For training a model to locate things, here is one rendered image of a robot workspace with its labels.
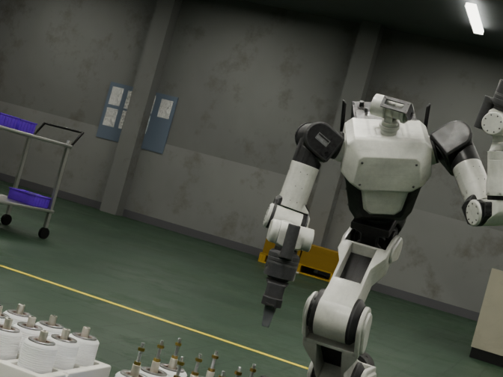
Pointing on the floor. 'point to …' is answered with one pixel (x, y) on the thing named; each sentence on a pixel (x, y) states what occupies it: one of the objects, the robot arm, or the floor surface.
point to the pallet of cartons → (310, 260)
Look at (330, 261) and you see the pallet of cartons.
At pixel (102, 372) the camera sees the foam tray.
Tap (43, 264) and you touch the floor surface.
